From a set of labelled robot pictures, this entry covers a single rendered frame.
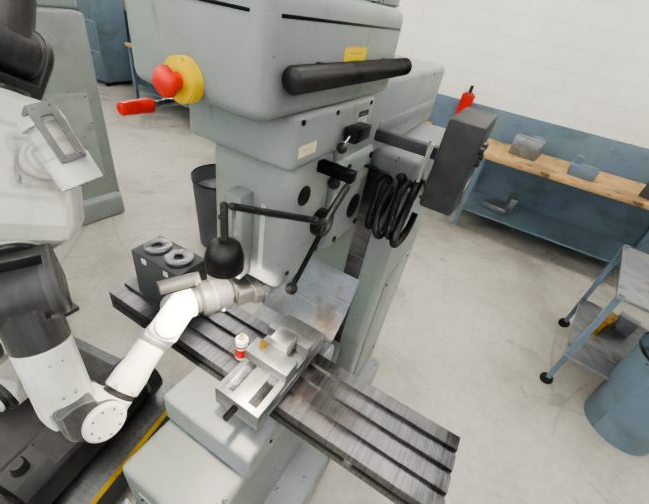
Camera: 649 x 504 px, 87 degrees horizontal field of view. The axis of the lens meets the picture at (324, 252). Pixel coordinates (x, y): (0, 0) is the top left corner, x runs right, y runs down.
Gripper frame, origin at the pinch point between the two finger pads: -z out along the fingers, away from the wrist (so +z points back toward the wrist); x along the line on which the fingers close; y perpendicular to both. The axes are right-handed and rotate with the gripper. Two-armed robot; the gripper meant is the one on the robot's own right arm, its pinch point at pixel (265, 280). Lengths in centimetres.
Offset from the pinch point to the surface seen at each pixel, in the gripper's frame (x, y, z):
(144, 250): 41.7, 12.3, 22.4
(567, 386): -64, 122, -211
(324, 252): 15.8, 10.8, -33.6
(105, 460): 18, 85, 50
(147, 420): 26, 84, 34
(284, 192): -11.6, -33.1, 4.4
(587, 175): 39, 27, -374
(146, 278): 40, 23, 23
